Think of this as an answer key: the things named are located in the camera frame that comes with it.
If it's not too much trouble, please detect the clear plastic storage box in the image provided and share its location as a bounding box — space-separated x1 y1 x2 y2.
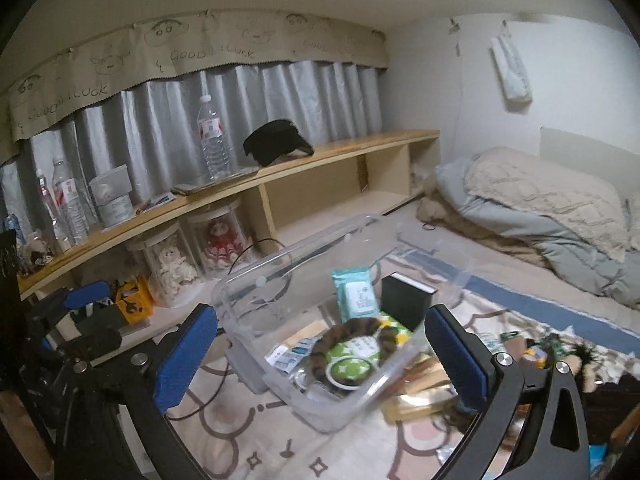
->
212 213 473 433

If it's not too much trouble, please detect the black box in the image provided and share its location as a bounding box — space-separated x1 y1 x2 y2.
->
381 272 435 333

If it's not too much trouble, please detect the red doll in clear jar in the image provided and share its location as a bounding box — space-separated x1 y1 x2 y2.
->
184 200 251 281

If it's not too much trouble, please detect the black cable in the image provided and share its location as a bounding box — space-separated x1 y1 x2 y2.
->
165 237 283 418

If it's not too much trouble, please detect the white round tub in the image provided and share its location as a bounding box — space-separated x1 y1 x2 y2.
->
97 195 133 226

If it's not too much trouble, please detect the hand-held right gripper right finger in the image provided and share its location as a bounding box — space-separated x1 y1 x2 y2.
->
424 303 593 480

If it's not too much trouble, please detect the white doll in clear jar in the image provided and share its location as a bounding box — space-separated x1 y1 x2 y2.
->
127 222 201 308

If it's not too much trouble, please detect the white wall cable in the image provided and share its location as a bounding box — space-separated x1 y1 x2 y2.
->
447 17 466 171

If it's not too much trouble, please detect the wooden shelf unit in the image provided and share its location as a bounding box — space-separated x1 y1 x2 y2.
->
17 129 441 311

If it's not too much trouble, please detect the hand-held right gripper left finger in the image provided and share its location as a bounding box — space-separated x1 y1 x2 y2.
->
55 304 219 480

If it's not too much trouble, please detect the green plastic toy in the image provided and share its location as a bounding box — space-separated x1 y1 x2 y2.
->
542 332 571 361

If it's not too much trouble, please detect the white headboard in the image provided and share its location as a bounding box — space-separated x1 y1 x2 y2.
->
540 126 640 196

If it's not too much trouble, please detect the silver grey curtain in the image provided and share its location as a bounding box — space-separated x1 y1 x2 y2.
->
0 57 386 221

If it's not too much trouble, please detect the flat brown notebook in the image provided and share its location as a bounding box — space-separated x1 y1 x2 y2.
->
170 181 213 196

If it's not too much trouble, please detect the brown furry scrunchie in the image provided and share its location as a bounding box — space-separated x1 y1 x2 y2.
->
309 316 401 386

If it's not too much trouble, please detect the grey card box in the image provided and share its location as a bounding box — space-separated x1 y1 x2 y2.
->
89 167 133 206

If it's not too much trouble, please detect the beige cartoon valance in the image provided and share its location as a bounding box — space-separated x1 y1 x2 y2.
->
0 10 390 143

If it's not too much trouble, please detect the yellow translucent plastic case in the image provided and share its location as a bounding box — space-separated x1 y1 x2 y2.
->
382 355 461 423

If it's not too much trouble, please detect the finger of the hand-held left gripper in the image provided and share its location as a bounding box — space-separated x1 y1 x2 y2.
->
64 281 112 309
65 310 123 359

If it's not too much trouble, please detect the grey duvet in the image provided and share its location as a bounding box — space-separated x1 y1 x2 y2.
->
434 157 640 311

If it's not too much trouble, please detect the white paper bag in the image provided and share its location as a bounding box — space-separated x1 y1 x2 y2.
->
490 20 532 103

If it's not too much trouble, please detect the black feather hair tie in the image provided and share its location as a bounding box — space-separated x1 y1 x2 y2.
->
565 342 601 376

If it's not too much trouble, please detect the clear water bottle red label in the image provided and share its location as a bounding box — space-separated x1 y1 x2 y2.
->
34 169 71 253
196 94 231 181
50 157 88 246

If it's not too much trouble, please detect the yellow box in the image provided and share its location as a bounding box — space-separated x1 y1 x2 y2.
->
114 277 155 327

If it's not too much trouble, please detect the blue white pouch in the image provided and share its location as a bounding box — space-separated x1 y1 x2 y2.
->
265 337 318 368

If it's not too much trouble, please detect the black visor cap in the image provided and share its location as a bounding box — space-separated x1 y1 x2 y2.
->
243 120 315 167

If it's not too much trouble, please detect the pink cartoon printed blanket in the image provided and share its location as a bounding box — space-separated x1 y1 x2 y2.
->
165 247 640 480

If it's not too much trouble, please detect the teal wet wipes pack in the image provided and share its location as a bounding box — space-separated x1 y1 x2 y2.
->
331 267 379 323

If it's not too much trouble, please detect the tan fleece blanket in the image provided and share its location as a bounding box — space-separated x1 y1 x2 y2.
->
417 195 551 268

